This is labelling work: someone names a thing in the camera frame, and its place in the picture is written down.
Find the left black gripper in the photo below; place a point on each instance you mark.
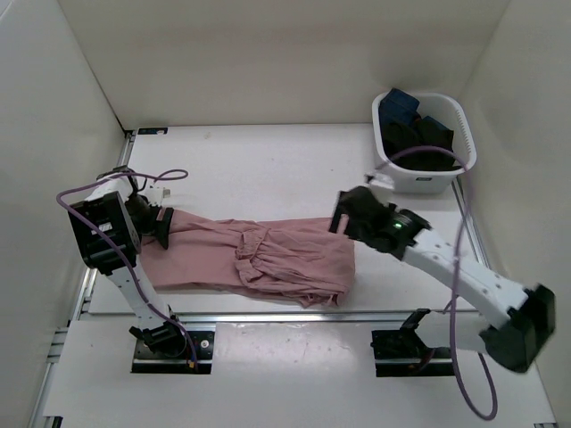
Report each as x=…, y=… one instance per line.
x=161, y=227

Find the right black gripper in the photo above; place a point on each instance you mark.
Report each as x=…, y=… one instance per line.
x=335, y=219

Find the pink trousers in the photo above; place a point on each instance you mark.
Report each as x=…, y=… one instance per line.
x=298, y=260

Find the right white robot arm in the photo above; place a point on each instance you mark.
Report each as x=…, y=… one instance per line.
x=520, y=320

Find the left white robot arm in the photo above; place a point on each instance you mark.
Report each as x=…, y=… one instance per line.
x=110, y=219

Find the black label sticker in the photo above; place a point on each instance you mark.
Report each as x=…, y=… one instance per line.
x=152, y=131

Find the dark blue folded garment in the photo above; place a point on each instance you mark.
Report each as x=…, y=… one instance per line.
x=398, y=106

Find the white plastic laundry basket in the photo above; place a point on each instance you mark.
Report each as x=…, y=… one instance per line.
x=445, y=110

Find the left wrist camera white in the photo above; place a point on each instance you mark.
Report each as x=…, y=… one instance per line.
x=156, y=194

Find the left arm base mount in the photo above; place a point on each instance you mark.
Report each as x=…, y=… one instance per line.
x=167, y=351

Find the right aluminium rail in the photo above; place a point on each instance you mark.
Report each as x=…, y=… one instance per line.
x=468, y=245

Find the front aluminium rail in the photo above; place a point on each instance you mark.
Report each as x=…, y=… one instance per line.
x=295, y=317

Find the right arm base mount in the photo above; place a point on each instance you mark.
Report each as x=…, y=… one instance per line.
x=401, y=352

